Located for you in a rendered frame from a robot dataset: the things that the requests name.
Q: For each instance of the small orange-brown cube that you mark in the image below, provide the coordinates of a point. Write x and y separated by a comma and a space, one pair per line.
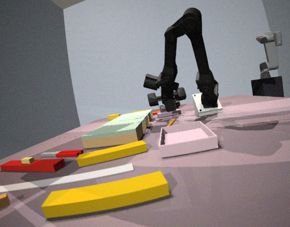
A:
4, 201

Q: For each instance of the white flat bar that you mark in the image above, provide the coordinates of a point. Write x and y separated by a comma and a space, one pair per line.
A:
67, 179

